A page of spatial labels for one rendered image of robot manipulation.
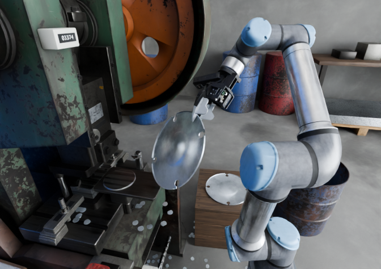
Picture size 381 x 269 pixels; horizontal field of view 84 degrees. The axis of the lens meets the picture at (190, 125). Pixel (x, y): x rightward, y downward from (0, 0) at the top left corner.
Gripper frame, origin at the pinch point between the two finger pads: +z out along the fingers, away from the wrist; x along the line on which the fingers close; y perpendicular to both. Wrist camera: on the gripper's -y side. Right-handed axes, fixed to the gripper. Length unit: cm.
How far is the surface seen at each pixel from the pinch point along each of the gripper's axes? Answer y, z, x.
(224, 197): -11, 24, 73
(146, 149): -140, 38, 109
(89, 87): -20.6, 10.6, -27.1
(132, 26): -43, -21, -19
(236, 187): -11, 15, 82
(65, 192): -26, 49, -10
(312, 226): 29, 9, 122
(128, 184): -12.0, 33.8, 2.1
